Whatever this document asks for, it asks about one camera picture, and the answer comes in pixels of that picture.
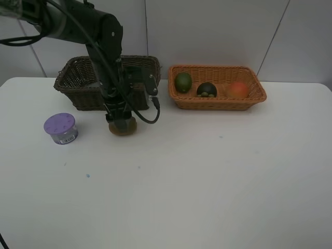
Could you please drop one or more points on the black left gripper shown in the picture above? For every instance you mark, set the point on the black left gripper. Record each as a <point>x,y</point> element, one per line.
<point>116,106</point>

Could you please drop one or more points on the brown kiwi fruit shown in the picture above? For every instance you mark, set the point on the brown kiwi fruit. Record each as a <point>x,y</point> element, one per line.
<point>132,127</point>

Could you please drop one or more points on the purple lidded round jar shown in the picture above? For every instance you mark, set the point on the purple lidded round jar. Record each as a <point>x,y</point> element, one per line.
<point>62,128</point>

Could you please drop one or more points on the green lime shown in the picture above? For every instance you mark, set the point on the green lime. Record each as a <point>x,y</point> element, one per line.
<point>183,82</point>

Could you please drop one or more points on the dark purple mangosteen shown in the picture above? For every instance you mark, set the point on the dark purple mangosteen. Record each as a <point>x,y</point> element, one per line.
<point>206,90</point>

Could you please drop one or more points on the orange red peach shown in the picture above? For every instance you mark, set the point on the orange red peach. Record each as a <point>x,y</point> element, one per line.
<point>238,90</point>

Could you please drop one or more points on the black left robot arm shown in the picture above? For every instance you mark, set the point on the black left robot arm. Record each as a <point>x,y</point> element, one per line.
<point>101,33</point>

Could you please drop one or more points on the dark brown wicker basket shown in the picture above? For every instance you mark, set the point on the dark brown wicker basket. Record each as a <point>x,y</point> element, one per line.
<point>78,81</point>

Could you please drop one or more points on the orange wicker basket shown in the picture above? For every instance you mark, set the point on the orange wicker basket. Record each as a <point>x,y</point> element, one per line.
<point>220,77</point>

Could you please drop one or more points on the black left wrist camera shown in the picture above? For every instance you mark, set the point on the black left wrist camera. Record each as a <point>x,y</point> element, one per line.
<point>142,85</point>

